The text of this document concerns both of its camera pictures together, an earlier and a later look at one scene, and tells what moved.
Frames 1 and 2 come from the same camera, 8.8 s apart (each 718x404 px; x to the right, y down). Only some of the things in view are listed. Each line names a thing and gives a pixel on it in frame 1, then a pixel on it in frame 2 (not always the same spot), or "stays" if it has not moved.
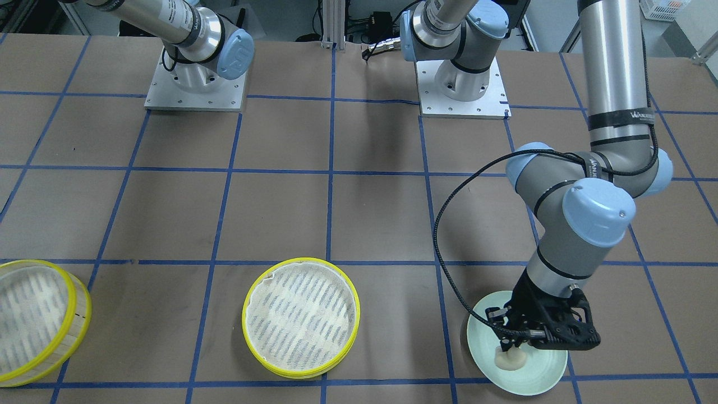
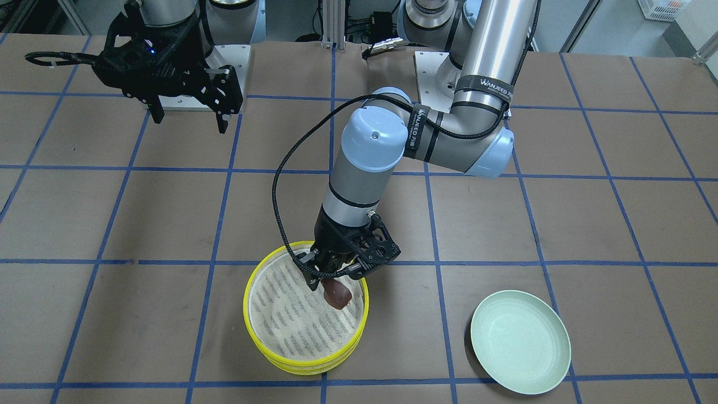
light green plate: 543,371 stays
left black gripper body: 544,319 to 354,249
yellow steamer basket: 45,316 to 295,329
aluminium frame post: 334,23 stays
